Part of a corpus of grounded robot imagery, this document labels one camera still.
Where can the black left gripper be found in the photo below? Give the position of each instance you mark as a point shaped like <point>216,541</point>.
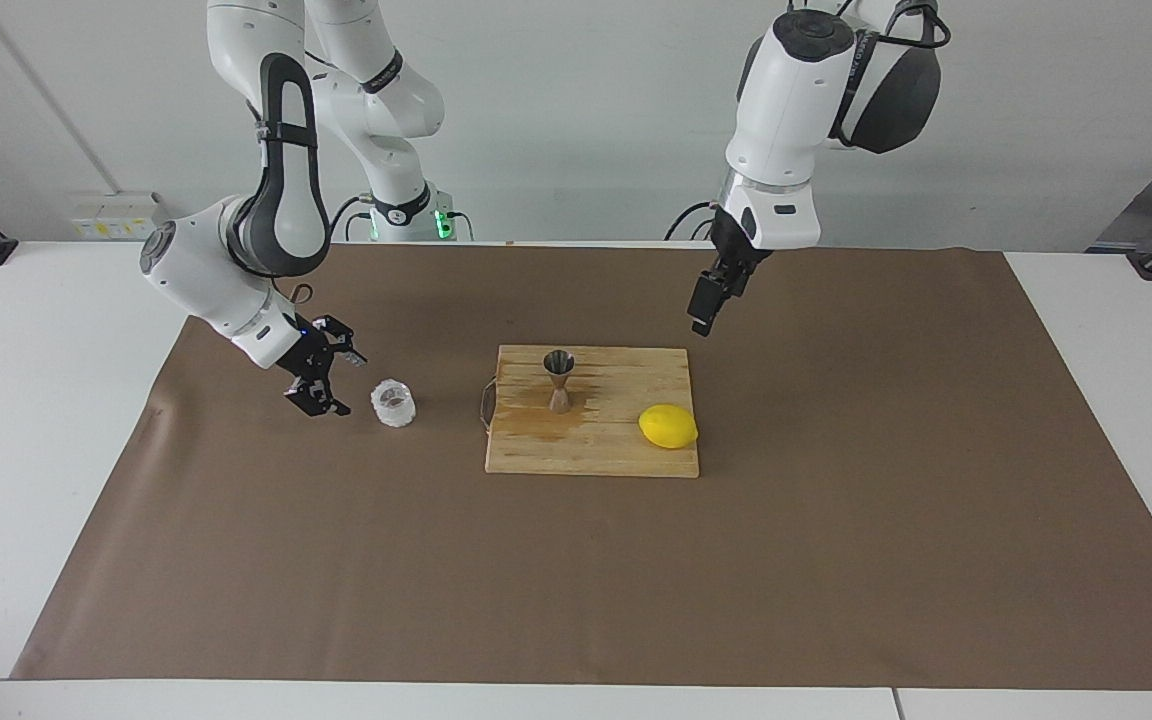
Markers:
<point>736,262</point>

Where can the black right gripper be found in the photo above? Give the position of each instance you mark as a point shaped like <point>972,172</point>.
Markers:
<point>308,358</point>

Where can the clear glass cup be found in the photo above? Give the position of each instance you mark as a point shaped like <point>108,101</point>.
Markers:
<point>394,404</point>

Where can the steel double jigger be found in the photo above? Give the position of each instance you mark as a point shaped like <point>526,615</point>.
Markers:
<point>559,395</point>

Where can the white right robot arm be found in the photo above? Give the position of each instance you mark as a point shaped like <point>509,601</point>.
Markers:
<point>216,280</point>

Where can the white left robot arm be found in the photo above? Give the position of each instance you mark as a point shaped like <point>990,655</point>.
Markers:
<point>786,100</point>

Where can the yellow lemon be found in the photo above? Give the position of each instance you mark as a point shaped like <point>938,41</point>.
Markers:
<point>668,426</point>

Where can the wooden cutting board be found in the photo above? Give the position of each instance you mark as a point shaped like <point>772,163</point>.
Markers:
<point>596,450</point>

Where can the brown paper table mat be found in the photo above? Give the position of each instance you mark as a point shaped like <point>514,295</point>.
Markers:
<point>336,580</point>

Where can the white wall socket strip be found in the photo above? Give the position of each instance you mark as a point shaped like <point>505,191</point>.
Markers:
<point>106,222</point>

